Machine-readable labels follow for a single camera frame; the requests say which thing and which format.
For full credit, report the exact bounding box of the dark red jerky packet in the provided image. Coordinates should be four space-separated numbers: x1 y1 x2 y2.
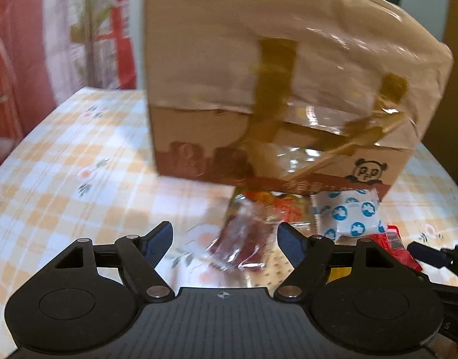
206 199 280 271

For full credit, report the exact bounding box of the gold red tofu snack packet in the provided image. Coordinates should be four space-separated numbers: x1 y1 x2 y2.
229 187 315 232

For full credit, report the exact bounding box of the blue white dotted packet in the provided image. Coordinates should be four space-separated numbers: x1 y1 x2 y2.
310 189 386 241

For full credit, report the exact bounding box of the red small snack packet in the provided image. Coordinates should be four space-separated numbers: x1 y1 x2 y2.
368 225 422 272

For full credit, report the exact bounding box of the yellow checkered tablecloth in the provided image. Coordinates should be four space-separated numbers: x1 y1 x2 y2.
0 86 458 359

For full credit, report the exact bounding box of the orange wooden door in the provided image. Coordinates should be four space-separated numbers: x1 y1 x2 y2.
423 0 458 179

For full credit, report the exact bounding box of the cardboard box with plastic liner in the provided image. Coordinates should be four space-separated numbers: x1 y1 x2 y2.
144 0 453 195

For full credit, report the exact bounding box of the red printed wall curtain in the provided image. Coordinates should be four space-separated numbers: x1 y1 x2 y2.
0 0 143 166

